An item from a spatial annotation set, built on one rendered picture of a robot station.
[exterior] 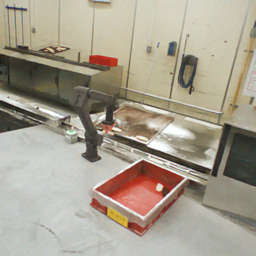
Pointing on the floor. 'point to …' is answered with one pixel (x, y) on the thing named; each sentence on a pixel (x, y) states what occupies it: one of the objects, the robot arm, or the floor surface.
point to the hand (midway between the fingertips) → (108, 131)
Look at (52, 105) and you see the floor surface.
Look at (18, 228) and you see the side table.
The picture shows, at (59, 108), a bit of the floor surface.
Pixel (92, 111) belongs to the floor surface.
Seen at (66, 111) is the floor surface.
